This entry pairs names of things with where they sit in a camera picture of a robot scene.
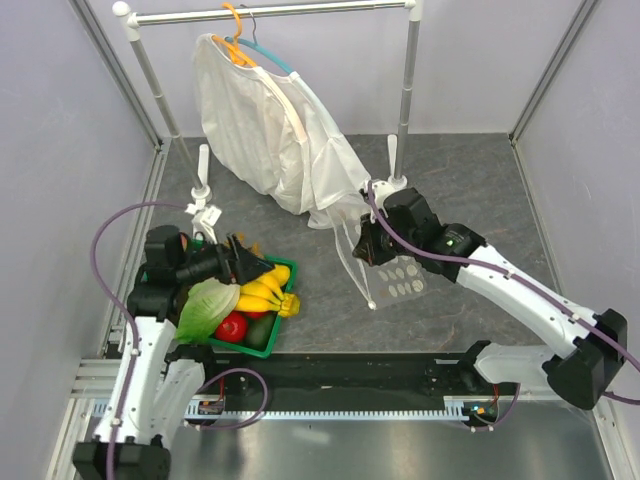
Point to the orange clothes hanger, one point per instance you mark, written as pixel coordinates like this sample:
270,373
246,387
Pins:
235,53

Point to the teal clothes hanger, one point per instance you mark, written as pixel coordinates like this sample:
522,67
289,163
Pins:
285,67

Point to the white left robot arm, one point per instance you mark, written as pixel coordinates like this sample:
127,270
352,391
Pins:
154,387

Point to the white hanging shirt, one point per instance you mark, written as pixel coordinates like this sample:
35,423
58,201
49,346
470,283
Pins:
275,134

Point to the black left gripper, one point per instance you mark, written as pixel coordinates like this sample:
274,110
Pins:
238,265

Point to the yellow banana bunch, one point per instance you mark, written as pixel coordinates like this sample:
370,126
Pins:
268,294

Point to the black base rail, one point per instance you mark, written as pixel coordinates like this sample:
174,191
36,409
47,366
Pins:
348,381

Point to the clear dotted zip top bag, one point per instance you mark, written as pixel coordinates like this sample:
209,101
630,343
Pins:
398,280

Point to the red tomato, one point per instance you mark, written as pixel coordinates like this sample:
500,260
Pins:
232,329

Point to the green plastic basket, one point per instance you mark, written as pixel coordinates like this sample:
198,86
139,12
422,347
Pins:
240,347

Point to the silver clothes rack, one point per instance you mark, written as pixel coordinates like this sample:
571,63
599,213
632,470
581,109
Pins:
131,22

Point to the green lettuce head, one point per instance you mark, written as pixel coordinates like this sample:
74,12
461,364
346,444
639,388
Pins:
207,305

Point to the brown longan bunch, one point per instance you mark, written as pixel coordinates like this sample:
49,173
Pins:
254,247

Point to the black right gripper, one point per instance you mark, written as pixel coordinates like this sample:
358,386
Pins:
366,247

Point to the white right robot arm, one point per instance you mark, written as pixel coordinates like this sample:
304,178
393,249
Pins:
582,351

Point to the dark green avocado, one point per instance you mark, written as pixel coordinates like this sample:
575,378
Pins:
259,332

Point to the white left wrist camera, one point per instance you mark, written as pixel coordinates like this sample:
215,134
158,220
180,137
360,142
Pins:
204,219

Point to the grey slotted cable duct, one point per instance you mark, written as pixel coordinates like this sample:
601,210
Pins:
203,409

